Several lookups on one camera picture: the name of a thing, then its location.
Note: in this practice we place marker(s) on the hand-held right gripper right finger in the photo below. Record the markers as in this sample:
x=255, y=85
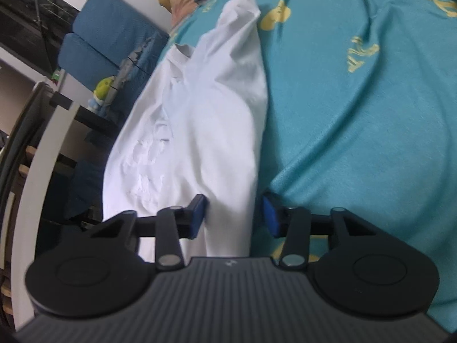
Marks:
x=271, y=216

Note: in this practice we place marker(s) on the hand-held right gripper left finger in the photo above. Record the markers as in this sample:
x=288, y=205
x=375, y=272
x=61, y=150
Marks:
x=198, y=218

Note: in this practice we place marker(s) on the white T-shirt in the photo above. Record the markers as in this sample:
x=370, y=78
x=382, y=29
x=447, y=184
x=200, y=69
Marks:
x=207, y=114

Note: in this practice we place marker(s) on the teal printed bed sheet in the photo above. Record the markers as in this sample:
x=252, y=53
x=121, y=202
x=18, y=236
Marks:
x=357, y=132

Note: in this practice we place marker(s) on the yellow-green toy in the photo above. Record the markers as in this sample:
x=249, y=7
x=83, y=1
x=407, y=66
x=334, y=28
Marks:
x=103, y=87

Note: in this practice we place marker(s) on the white-edged table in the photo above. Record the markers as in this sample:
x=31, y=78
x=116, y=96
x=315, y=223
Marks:
x=46, y=157

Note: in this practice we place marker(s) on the grey cloth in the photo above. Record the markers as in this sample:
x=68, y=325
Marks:
x=137, y=57

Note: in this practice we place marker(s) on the blue covered chair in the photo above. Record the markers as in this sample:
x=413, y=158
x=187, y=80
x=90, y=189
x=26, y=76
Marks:
x=82, y=53
x=107, y=10

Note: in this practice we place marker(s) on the dark grilled window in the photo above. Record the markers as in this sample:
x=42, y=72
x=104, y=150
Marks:
x=21, y=14

